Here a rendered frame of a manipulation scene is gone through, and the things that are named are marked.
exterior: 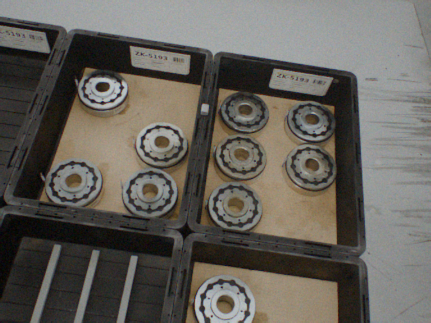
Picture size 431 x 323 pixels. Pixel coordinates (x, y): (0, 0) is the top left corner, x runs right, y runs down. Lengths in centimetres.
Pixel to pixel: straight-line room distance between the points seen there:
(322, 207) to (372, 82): 52
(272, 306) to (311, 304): 7
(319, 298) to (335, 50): 76
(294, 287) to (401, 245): 34
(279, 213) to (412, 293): 35
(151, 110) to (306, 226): 40
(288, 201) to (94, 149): 40
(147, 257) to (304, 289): 29
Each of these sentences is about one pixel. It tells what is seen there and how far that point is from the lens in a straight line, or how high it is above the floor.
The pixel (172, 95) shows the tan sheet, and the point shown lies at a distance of 101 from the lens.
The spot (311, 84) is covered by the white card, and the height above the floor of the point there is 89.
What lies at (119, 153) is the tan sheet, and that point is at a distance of 93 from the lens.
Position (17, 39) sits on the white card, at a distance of 107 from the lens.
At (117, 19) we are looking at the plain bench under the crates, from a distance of 136.
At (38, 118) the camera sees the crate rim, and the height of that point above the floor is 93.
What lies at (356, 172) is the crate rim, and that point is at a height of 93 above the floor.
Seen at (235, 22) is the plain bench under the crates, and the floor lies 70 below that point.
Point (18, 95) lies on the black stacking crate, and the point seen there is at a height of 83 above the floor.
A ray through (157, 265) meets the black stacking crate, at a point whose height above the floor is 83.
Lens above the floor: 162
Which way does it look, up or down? 60 degrees down
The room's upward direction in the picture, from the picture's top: 11 degrees clockwise
